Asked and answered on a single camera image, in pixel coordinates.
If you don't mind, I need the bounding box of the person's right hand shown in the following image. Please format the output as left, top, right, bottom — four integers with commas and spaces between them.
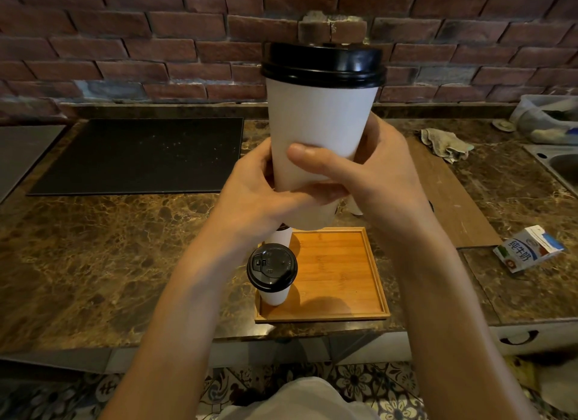
287, 112, 447, 249

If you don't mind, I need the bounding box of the person's left hand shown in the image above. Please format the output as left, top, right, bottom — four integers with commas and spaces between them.
211, 137, 349, 253

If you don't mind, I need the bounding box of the white paper cup black lid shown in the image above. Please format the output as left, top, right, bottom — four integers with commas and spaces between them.
264, 223, 293, 249
246, 243, 299, 307
261, 42, 388, 231

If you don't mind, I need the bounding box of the counter lidded cup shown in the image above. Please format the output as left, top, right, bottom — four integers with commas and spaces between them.
345, 196, 435, 217

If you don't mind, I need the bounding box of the square wooden tray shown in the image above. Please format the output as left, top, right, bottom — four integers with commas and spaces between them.
253, 227, 391, 324

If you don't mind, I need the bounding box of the person's left forearm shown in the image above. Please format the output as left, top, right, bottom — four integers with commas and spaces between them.
99, 236, 258, 420

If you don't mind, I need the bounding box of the person's right forearm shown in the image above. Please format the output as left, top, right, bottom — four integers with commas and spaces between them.
397, 227, 541, 420

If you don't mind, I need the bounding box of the person's light grey clothing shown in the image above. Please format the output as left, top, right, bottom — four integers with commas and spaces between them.
216, 377, 380, 420

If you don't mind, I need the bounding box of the brown flat board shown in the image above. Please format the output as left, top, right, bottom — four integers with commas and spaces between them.
406, 136, 503, 249

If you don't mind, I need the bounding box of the crumpled beige rag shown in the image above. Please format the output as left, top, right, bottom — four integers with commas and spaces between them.
420, 127, 475, 165

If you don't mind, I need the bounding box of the black rubber mat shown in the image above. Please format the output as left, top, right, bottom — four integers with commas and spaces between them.
26, 118, 244, 196

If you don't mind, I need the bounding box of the white blue milk carton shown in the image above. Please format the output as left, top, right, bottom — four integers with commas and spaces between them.
493, 225, 565, 274

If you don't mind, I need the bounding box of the clear plastic container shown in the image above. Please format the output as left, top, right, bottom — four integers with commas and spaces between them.
509, 94, 578, 146

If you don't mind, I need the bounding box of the steel sink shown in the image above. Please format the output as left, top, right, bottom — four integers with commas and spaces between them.
523, 143, 578, 197

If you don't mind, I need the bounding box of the yellow slipper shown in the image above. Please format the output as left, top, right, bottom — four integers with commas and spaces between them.
505, 355, 541, 391

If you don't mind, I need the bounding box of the white drawer front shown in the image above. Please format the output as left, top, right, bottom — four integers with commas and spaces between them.
489, 320, 578, 356

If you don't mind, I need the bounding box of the grey metal panel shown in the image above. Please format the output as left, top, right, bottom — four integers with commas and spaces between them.
0, 125, 67, 204

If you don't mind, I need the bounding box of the white plastic bag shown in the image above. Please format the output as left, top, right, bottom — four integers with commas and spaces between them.
537, 356, 578, 414

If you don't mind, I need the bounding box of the black drawer handle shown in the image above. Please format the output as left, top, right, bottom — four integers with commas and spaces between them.
500, 330, 539, 346

